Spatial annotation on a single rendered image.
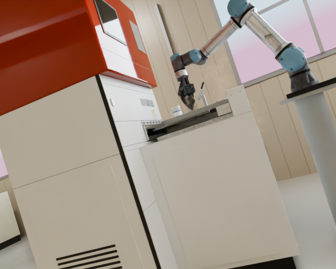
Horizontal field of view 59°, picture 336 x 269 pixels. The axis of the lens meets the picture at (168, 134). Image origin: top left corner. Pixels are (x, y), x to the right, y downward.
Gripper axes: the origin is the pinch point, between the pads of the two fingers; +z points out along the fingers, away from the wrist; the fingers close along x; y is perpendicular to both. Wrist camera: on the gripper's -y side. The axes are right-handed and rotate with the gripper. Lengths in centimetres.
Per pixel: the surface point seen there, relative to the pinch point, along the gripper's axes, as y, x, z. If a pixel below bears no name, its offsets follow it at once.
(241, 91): 45.1, 8.0, 3.4
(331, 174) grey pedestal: 48, 45, 60
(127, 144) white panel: 25, -53, 11
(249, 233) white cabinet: 40, -10, 73
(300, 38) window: -58, 174, -44
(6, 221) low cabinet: -411, -193, 58
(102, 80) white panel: 29, -56, -22
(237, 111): 42.2, 4.1, 12.4
